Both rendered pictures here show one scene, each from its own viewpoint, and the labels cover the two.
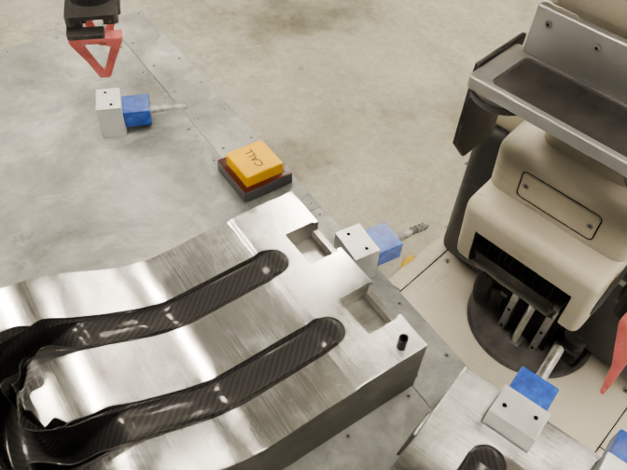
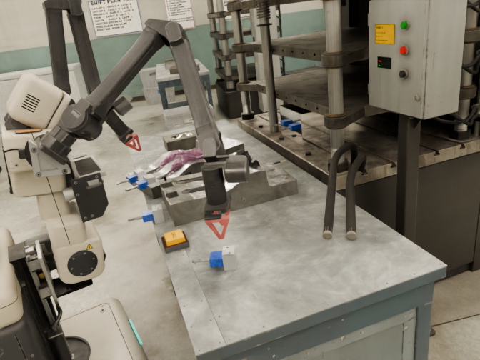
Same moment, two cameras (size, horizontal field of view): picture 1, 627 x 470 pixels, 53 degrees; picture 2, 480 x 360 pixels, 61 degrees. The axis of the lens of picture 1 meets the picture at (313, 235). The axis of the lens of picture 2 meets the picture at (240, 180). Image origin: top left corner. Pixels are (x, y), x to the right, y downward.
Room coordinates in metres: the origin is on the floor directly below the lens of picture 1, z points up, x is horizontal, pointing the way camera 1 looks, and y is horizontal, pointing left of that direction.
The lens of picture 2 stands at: (1.68, 0.75, 1.50)
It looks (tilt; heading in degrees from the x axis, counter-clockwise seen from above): 23 degrees down; 201
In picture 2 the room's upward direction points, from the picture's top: 8 degrees counter-clockwise
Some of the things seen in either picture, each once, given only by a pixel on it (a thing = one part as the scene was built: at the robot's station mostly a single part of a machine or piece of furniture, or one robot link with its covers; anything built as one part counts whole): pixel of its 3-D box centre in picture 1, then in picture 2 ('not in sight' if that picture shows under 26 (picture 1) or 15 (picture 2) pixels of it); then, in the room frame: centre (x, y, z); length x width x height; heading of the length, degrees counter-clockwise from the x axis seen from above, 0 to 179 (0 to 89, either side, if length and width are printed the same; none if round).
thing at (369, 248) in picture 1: (386, 241); (145, 216); (0.53, -0.10, 0.83); 0.13 x 0.05 x 0.05; 122
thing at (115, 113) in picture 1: (143, 109); (213, 258); (0.76, 0.28, 0.83); 0.13 x 0.05 x 0.05; 106
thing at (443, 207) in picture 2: not in sight; (339, 191); (-0.71, 0.48, 0.36); 1.30 x 0.85 x 0.72; 38
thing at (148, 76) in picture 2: not in sight; (156, 76); (-5.35, -3.42, 0.49); 0.60 x 0.42 x 0.33; 115
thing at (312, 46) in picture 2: not in sight; (338, 54); (-0.70, 0.50, 1.20); 1.29 x 0.83 x 0.19; 38
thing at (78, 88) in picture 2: not in sight; (41, 96); (-4.31, -5.29, 0.47); 1.52 x 0.77 x 0.94; 119
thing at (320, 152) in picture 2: not in sight; (338, 130); (-0.71, 0.48, 0.76); 1.30 x 0.84 x 0.07; 38
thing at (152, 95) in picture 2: not in sight; (160, 93); (-5.35, -3.41, 0.16); 0.60 x 0.42 x 0.33; 115
